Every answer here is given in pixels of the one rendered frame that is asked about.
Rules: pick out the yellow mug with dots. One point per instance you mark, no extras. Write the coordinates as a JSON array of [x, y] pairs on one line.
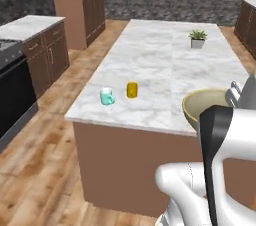
[[132, 90]]

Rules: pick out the tall brown cupboard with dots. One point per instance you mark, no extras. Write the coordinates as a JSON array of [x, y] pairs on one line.
[[86, 3]]

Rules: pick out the brown base cupboards, marble top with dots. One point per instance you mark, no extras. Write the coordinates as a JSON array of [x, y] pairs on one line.
[[46, 53]]

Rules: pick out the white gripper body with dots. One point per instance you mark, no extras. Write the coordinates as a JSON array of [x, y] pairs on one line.
[[233, 95]]

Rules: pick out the teal mug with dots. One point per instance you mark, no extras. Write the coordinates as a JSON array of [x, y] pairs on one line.
[[106, 97]]

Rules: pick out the dark brown base cupboards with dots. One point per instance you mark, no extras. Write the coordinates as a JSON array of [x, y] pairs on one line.
[[247, 26]]

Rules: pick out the beige bowl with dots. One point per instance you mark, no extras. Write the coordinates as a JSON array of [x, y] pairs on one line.
[[203, 103]]

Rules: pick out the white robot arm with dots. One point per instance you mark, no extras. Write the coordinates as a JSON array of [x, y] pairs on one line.
[[240, 136]]

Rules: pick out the marble-topped kitchen island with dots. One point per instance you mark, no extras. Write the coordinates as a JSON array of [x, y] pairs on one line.
[[150, 70]]

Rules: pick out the black oven with hob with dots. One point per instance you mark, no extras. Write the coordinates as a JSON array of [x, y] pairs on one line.
[[13, 96]]

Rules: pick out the potted plant in white pot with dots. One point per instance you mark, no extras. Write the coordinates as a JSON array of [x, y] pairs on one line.
[[197, 39]]

